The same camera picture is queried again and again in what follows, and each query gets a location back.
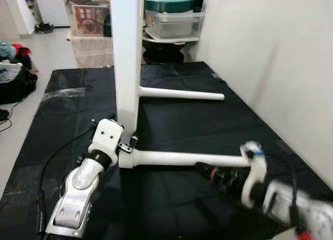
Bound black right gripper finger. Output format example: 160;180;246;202
194;162;225;184

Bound black tablecloth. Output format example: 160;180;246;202
0;61;333;240

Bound clear tape patch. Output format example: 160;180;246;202
43;88;86;101

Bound white plastic table top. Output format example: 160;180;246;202
109;0;145;140

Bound black wok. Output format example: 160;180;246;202
142;37;189;65

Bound beige cloth covered bench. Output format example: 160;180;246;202
67;34;115;69

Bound black fabric bag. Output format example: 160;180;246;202
0;66;38;104

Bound orange lidded storage box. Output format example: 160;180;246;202
59;0;111;36

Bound white crumpled plastic bag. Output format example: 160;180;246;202
0;63;24;82

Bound red cloth item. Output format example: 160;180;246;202
11;43;32;58

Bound green pot with lid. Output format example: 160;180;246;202
144;0;197;12

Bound black floor stand base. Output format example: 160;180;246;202
34;22;55;33

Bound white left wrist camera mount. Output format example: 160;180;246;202
88;119;124;165

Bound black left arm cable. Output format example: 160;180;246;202
35;127;95;234

